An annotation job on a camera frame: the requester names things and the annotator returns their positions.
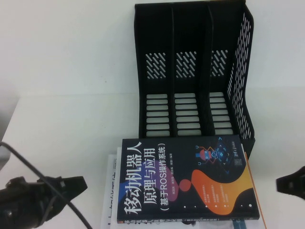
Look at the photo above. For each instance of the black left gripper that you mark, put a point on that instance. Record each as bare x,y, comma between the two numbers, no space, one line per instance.
33,200

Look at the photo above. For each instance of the dark robot textbook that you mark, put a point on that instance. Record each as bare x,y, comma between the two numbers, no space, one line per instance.
190,190

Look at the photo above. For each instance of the orange edged book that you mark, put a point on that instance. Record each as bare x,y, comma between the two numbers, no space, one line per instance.
258,190

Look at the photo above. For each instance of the black plastic book stand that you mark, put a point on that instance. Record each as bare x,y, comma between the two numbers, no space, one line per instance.
205,35

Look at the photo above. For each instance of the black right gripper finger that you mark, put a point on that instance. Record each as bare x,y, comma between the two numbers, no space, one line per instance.
295,181

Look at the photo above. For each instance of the white car suspension book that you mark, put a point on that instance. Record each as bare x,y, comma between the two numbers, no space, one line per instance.
110,171

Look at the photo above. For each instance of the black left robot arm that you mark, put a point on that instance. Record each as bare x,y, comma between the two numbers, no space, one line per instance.
9,210

